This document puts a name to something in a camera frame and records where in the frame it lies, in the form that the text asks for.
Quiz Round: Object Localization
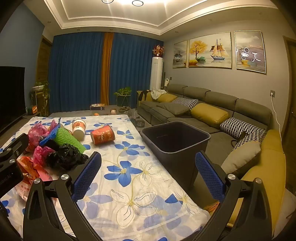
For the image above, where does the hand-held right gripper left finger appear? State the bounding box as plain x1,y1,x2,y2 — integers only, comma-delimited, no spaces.
23,151,103,241

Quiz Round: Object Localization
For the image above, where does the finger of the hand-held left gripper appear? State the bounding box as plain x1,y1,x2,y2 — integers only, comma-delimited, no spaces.
0,133,29,167

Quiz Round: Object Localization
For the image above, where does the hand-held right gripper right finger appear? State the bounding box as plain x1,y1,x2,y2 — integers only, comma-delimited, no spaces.
195,151,274,241

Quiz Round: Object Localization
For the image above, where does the white red-printed plastic bag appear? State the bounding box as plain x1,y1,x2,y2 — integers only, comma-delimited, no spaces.
14,178,33,202

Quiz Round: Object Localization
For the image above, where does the red plastic bag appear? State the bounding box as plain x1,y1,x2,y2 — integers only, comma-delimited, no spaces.
16,156,52,182

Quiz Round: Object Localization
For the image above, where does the black plastic bag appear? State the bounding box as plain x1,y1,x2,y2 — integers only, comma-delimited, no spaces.
43,140,89,171

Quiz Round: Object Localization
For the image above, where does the pink plastic bag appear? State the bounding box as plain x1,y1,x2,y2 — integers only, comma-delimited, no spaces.
33,146,56,166
28,119,59,151

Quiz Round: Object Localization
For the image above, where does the dark grey trash bin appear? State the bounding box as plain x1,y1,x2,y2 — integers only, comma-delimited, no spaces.
141,122,211,194

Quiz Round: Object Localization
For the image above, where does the blue foam net sleeve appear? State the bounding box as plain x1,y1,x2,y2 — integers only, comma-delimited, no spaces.
39,118,64,146

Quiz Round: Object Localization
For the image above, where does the green foam net sleeve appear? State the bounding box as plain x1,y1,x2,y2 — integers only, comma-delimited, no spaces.
54,127,85,154

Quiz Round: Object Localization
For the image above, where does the red printed paper cup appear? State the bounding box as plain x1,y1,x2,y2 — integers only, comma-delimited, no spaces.
91,125,115,144

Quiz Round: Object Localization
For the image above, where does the white and orange paper cup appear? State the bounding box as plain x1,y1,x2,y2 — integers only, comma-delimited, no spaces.
72,119,87,141

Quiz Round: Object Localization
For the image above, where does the grey television cabinet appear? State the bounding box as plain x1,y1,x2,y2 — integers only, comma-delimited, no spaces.
21,111,43,121

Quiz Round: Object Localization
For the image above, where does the plump grey cushion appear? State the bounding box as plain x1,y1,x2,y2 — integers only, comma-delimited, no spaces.
221,140,262,179

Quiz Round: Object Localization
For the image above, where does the black flat television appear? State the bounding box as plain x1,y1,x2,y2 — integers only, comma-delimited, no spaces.
0,66,26,133

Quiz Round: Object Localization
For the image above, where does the blue floral tablecloth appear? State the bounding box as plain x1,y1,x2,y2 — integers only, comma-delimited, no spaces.
0,113,220,241

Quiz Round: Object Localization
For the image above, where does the black and white patterned cushion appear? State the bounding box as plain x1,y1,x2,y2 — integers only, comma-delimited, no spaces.
220,117,266,139
231,131,266,151
172,97,199,109

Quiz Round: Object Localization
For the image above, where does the large yellow sofa cushion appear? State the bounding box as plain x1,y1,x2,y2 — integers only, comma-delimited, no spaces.
228,130,287,230

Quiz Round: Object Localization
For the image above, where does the long yellow cushion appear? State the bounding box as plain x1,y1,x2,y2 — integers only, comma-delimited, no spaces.
191,103,229,129

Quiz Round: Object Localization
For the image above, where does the gold plant stand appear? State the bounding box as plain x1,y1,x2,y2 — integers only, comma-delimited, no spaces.
34,91,48,116

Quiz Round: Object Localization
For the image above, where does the trailing potted plant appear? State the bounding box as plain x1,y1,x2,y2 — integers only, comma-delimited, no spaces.
29,81,51,116

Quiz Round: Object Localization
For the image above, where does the glass coffee table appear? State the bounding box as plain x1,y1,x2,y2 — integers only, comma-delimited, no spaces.
118,108,148,129

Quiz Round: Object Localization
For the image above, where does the flat grey cushion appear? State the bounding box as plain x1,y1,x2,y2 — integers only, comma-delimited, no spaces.
156,102,191,116

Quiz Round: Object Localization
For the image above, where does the grey sectional sofa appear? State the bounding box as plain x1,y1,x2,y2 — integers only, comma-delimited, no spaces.
137,83,288,232

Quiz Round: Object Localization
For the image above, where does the small yellow cushion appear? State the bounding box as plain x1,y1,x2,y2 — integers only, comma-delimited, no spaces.
157,94,178,103

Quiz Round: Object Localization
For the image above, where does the green potted plant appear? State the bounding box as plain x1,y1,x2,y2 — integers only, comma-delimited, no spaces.
113,87,132,108

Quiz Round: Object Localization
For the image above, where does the brown wooden panel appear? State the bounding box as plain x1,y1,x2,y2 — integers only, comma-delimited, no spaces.
38,38,52,116

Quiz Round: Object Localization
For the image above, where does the blue curtain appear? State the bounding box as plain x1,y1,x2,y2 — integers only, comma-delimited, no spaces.
109,34,165,108
47,32,105,114

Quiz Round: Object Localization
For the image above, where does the white cloth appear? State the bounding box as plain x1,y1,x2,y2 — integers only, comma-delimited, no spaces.
151,89,167,100

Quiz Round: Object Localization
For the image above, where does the dark clothing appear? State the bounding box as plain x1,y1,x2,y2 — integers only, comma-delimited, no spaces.
138,90,153,102

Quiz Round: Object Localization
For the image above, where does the orange curtain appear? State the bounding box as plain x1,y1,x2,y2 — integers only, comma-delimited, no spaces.
100,32,115,106

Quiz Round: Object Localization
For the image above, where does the white standing air conditioner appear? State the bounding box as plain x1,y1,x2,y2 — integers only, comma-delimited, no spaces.
149,57,163,91

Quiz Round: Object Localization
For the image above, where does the small landscape painting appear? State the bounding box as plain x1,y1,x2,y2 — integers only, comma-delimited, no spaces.
172,40,188,69

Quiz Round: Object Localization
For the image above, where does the large tree and sailboat painting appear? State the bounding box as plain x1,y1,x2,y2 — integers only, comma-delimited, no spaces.
188,31,232,69

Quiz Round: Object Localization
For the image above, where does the purple abstract painting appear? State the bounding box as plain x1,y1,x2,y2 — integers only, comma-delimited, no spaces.
234,30,267,75

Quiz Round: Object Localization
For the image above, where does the orange artificial flower bouquet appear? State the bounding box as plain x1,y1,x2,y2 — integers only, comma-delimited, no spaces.
152,45,164,57

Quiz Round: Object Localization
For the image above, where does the white charging cable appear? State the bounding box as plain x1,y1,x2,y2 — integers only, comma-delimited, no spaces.
271,93,284,151

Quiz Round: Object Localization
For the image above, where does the ring ceiling lamp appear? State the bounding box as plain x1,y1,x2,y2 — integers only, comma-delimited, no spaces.
102,0,144,6

